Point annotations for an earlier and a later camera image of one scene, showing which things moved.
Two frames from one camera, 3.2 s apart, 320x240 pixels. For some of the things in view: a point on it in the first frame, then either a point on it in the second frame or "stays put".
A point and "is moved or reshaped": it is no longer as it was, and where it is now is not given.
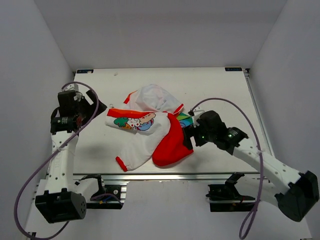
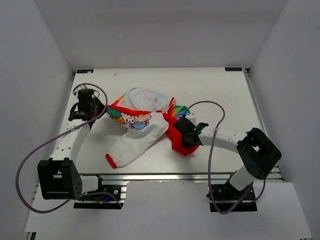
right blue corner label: x=232 y=69 stays put
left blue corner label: x=85 y=71 stays put
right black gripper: x=187 y=132 -> x=185 y=143
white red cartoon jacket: x=151 y=120 is moved or reshaped
